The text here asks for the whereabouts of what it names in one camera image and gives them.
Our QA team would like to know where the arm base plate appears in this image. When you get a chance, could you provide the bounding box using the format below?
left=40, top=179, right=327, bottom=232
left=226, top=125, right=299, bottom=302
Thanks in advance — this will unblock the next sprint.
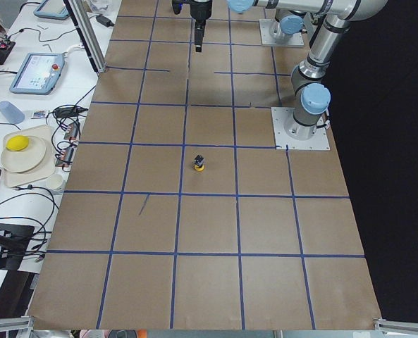
left=259, top=19, right=305, bottom=48
left=271, top=107, right=331, bottom=151

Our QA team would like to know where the blue teach pendant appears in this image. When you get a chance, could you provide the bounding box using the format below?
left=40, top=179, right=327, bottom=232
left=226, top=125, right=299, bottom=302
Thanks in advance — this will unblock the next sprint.
left=33, top=0, right=69, bottom=20
left=9, top=53, right=65, bottom=95

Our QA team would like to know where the beige plate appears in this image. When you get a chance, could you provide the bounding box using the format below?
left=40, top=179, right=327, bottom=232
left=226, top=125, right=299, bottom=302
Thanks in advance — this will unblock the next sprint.
left=1, top=136, right=47, bottom=173

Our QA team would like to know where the yellow lemon toy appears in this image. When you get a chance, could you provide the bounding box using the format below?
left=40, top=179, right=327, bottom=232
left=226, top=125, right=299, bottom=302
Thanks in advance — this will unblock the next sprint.
left=6, top=135, right=30, bottom=151

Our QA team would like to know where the aluminium frame post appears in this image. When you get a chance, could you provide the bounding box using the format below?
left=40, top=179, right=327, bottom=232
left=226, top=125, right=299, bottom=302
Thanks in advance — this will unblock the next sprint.
left=63, top=0, right=106, bottom=74

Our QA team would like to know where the beige tray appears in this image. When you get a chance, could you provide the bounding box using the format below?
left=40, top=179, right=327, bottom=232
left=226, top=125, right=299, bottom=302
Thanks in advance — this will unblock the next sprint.
left=1, top=125, right=55, bottom=188

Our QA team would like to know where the black camera stand base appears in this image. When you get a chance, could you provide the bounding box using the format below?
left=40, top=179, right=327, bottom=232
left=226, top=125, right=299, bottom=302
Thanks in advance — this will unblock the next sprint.
left=0, top=223, right=35, bottom=270

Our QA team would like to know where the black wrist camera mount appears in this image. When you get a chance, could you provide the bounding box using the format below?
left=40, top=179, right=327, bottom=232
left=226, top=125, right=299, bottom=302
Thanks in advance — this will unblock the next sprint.
left=171, top=0, right=188, bottom=15

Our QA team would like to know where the black power adapter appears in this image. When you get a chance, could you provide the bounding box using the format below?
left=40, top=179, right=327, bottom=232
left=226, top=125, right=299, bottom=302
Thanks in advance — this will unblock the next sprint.
left=96, top=14, right=114, bottom=27

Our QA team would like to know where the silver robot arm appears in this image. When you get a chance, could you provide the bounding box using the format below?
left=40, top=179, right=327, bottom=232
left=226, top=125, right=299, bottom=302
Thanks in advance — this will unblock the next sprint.
left=227, top=1, right=387, bottom=141
left=171, top=1, right=306, bottom=53

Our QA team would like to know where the translucent blue plastic cup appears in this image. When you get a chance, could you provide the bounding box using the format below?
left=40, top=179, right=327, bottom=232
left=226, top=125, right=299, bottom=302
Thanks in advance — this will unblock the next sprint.
left=0, top=101, right=25, bottom=124

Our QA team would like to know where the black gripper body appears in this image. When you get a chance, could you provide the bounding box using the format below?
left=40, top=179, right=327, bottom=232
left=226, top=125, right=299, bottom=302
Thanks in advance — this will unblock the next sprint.
left=190, top=0, right=213, bottom=25

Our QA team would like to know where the white paper cup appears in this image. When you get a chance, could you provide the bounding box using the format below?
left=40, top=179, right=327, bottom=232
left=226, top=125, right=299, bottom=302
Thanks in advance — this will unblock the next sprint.
left=46, top=174, right=66, bottom=194

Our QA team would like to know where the yellow push button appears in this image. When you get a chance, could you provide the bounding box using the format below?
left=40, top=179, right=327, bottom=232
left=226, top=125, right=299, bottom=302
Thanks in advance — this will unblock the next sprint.
left=193, top=154, right=205, bottom=172

